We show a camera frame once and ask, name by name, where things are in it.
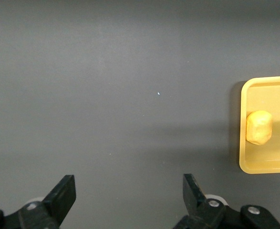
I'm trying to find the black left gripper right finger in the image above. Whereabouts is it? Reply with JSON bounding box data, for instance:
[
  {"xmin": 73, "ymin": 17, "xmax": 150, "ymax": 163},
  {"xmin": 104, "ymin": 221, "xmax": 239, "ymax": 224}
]
[{"xmin": 172, "ymin": 173, "xmax": 280, "ymax": 229}]

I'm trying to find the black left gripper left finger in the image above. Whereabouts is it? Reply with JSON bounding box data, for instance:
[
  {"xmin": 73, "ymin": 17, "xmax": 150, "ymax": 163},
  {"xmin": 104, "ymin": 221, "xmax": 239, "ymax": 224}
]
[{"xmin": 0, "ymin": 175, "xmax": 77, "ymax": 229}]

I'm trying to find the yellow potato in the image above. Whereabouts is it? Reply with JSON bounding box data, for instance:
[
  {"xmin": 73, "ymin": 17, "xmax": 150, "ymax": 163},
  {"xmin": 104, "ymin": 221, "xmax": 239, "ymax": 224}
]
[{"xmin": 246, "ymin": 110, "xmax": 273, "ymax": 146}]

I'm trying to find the yellow plastic tray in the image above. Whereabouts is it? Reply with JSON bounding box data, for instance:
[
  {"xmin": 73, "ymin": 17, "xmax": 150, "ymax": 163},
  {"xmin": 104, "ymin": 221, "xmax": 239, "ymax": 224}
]
[{"xmin": 238, "ymin": 75, "xmax": 280, "ymax": 175}]

